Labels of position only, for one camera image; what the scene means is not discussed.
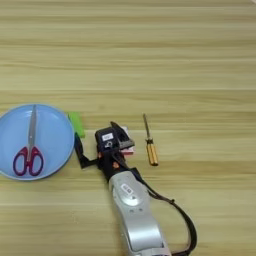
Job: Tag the white red small box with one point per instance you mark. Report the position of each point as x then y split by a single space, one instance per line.
128 151

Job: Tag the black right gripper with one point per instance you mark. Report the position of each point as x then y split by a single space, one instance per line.
111 165

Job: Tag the green rectangular block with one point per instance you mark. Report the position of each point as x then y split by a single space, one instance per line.
77 123

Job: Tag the light blue round plate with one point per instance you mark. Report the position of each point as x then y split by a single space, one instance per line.
53 140

